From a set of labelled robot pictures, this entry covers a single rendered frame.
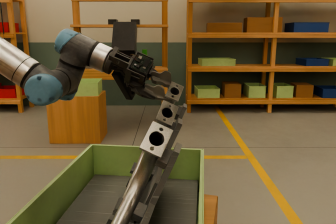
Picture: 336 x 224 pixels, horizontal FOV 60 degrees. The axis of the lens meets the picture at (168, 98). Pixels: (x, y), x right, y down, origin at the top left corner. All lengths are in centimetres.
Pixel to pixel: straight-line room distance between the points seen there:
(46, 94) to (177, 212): 49
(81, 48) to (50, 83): 16
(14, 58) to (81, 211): 47
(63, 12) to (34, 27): 64
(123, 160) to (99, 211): 24
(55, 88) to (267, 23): 496
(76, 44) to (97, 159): 47
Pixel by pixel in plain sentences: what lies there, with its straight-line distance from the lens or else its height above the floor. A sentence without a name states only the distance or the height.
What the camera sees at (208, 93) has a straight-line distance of 532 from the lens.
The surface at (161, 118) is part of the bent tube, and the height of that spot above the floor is 116.
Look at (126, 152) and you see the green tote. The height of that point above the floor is 94.
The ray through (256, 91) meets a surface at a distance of 551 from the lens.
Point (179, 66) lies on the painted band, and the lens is 576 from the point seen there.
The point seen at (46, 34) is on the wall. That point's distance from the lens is 619.
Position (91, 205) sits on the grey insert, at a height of 85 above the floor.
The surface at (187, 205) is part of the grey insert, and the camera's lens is 94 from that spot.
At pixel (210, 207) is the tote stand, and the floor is 79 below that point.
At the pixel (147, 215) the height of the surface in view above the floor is 103.
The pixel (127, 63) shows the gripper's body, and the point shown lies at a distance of 79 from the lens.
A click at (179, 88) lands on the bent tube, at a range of 84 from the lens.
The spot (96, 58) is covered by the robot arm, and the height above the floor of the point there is 129.
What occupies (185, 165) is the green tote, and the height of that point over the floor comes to 90.
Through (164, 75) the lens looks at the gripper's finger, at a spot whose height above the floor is 124.
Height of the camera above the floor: 134
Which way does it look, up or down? 12 degrees down
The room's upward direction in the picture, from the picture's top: straight up
